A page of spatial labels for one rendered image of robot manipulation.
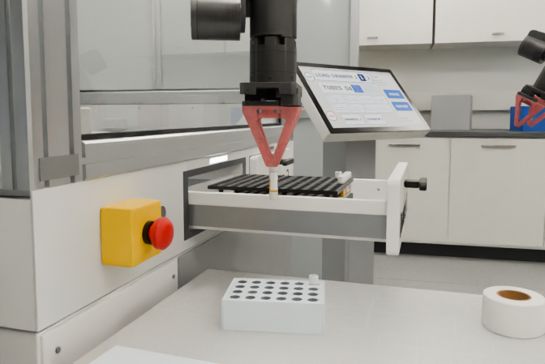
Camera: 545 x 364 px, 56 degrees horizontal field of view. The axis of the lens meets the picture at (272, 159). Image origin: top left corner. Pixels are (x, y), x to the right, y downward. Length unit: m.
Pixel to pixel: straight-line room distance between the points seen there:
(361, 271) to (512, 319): 1.31
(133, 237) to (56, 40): 0.23
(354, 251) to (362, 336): 1.27
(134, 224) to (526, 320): 0.47
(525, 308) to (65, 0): 0.62
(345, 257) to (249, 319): 1.26
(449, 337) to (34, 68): 0.54
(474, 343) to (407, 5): 3.64
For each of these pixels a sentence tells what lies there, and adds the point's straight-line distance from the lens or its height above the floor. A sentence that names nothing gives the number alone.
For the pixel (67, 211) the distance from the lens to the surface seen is 0.60.
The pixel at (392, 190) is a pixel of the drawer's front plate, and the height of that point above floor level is 0.91.
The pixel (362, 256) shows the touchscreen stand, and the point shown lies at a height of 0.50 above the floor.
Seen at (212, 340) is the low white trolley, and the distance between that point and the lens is 0.63.
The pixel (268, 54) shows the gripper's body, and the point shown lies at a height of 1.09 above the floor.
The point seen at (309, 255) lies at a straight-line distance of 2.59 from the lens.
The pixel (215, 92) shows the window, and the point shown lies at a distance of 0.99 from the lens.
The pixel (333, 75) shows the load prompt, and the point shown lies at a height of 1.16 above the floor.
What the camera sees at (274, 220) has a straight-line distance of 0.80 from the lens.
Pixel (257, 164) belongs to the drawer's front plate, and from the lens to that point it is 1.12.
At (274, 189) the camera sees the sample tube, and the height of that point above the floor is 0.93.
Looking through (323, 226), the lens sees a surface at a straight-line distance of 0.79.
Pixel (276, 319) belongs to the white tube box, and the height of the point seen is 0.78.
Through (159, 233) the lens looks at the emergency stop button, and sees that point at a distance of 0.63.
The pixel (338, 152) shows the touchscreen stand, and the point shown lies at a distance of 1.84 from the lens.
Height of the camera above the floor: 1.02
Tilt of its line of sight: 5 degrees down
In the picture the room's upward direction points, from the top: straight up
